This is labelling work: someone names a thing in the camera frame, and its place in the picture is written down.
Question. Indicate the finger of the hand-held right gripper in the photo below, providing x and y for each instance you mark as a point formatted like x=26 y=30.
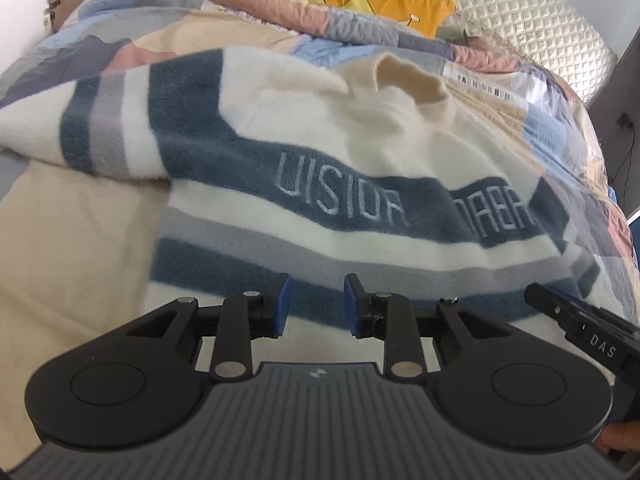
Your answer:
x=547 y=302

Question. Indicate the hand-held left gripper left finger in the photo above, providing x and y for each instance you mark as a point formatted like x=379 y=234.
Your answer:
x=283 y=305

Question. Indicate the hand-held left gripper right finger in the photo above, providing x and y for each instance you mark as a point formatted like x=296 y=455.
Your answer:
x=351 y=305

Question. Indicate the cream blue striped sweater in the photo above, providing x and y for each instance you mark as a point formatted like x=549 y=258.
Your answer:
x=350 y=125

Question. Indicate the person's right hand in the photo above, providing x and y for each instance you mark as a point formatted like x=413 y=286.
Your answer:
x=620 y=437

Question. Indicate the patchwork quilt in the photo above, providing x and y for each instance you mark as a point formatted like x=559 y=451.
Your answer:
x=75 y=240

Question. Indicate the cream quilted headboard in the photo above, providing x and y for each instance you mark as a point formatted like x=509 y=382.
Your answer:
x=525 y=15

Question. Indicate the cardboard box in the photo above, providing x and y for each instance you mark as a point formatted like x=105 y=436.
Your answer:
x=60 y=10

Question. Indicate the wall socket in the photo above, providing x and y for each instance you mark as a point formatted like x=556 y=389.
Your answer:
x=625 y=121

